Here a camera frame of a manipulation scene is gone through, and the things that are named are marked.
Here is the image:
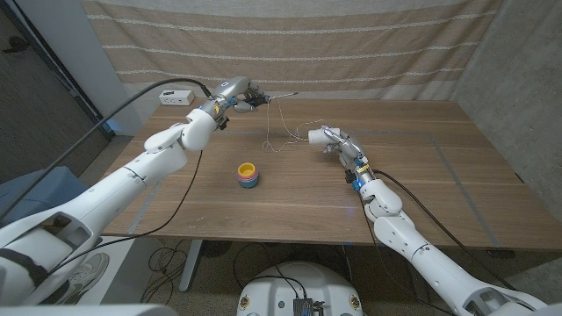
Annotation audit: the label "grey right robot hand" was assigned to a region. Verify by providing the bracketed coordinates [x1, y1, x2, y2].
[319, 125, 372, 179]

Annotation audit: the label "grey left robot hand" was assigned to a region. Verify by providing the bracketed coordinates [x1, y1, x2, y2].
[209, 75, 271, 114]

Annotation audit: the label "white string spool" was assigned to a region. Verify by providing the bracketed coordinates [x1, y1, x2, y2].
[306, 127, 342, 148]

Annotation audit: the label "white string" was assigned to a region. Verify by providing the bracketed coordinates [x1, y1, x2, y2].
[262, 98, 324, 154]

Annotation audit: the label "white power strip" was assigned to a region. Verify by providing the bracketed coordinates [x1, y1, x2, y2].
[158, 90, 196, 107]

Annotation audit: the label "beige striped backdrop cloth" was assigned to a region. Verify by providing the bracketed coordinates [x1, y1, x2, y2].
[81, 0, 504, 102]

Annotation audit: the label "stacked colourful cups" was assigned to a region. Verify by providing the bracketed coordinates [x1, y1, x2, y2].
[235, 162, 260, 190]

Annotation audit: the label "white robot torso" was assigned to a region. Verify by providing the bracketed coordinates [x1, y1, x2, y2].
[235, 261, 364, 316]

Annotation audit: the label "grey torso electronics module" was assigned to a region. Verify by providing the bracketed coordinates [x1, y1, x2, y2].
[292, 297, 327, 316]

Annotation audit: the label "white floor board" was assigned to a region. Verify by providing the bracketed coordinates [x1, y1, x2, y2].
[76, 236, 137, 306]

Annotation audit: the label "blue upholstered chair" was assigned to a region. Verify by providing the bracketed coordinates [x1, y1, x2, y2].
[0, 165, 91, 225]

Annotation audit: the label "white grey sneaker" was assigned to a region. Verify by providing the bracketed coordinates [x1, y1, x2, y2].
[52, 252, 111, 304]

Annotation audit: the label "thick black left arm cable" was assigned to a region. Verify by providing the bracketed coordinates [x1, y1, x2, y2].
[0, 77, 214, 220]

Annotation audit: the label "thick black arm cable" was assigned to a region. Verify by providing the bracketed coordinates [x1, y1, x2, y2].
[0, 77, 214, 220]
[372, 169, 519, 293]

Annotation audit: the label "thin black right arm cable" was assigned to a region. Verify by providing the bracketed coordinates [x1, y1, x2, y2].
[358, 191, 454, 316]

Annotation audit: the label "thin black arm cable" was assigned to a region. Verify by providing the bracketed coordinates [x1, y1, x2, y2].
[358, 191, 454, 316]
[46, 148, 204, 277]

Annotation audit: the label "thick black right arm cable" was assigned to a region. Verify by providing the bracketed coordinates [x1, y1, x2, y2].
[372, 169, 519, 293]

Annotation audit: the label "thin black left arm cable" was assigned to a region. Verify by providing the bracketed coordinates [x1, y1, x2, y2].
[46, 148, 204, 277]

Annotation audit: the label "black torso cable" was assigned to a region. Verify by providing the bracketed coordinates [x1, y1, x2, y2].
[232, 242, 308, 299]

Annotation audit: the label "black floor cable bundle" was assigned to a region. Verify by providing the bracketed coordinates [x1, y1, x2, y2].
[140, 239, 197, 305]

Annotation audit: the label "black door handle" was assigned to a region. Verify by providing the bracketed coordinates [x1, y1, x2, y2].
[2, 35, 31, 54]

